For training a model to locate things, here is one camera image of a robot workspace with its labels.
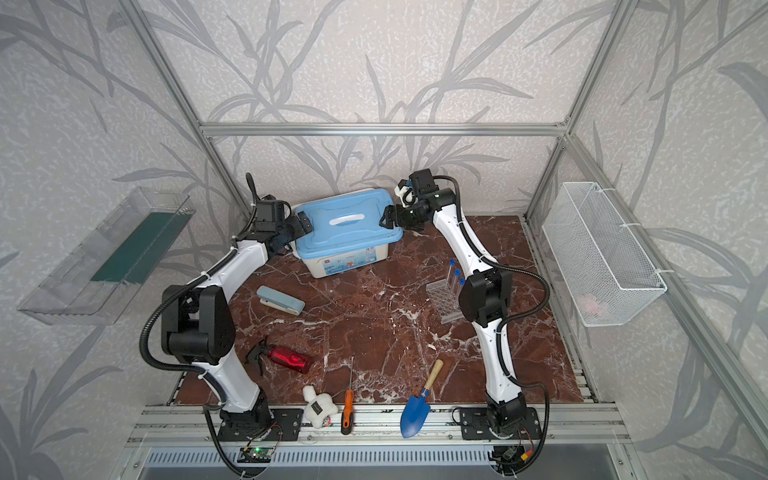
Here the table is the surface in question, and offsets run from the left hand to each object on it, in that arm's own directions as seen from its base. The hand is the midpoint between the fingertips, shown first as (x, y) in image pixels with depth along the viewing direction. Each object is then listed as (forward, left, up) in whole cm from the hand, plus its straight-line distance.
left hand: (302, 214), depth 94 cm
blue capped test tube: (-16, -47, -9) cm, 51 cm away
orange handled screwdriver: (-53, -19, -16) cm, 59 cm away
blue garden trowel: (-51, -37, -18) cm, 66 cm away
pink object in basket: (-32, -79, +3) cm, 85 cm away
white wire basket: (-31, -75, +17) cm, 83 cm away
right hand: (-2, -29, +2) cm, 29 cm away
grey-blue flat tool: (-23, +6, -15) cm, 28 cm away
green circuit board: (-61, +3, -20) cm, 65 cm away
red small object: (-39, +2, -17) cm, 43 cm away
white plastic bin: (-12, -6, -13) cm, 18 cm away
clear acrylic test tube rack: (-20, -47, -18) cm, 54 cm away
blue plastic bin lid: (-2, -13, -2) cm, 14 cm away
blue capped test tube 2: (-18, -48, -5) cm, 52 cm away
